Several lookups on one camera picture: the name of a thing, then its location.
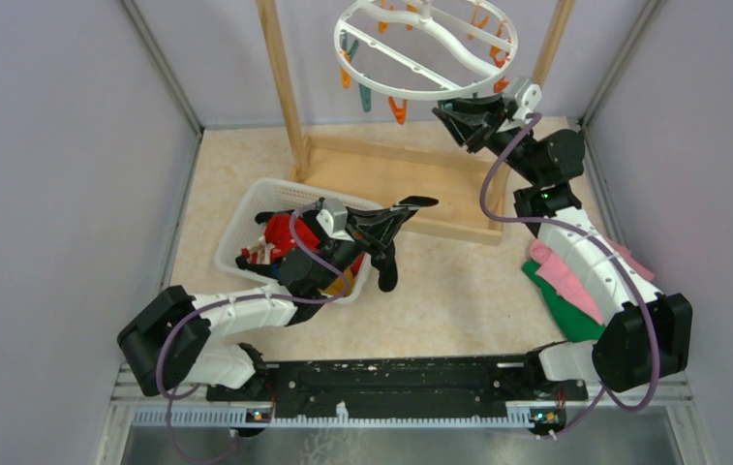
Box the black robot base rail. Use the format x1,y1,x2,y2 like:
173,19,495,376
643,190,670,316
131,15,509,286
205,355,588,419

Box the red sock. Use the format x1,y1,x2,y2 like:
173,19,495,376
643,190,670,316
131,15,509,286
240,213,320,265

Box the white plastic laundry basket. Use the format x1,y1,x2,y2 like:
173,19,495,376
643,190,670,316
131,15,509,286
214,177,381,293

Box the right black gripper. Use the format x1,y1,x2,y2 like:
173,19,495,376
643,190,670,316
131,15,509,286
432,93,540,186

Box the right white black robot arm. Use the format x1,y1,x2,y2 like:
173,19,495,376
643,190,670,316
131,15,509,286
433,95,693,399

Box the yellow sock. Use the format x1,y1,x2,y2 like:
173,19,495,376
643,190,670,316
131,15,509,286
323,270,356,298

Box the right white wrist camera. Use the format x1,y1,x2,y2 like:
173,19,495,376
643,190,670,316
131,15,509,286
504,77,542,124

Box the pink cloth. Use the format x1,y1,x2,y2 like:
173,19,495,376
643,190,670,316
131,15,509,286
528,238,656,326

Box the black sock white stripes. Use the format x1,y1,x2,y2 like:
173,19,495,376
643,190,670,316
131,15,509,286
369,196,439,293

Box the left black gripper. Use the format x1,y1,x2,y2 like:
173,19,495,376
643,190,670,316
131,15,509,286
315,206,410,292

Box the green cloth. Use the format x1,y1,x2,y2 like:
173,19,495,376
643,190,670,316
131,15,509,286
521,261,605,342

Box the wooden hanger stand frame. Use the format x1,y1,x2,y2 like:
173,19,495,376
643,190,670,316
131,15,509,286
257,1,573,245

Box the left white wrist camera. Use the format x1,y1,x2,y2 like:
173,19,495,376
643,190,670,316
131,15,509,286
317,198,353,242

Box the round white clip hanger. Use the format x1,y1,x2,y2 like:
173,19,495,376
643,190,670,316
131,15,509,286
333,1,520,124

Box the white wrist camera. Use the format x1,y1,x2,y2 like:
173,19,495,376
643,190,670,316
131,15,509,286
504,77,542,124
317,198,353,242

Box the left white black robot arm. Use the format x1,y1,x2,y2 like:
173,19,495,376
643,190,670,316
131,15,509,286
116,197,434,401

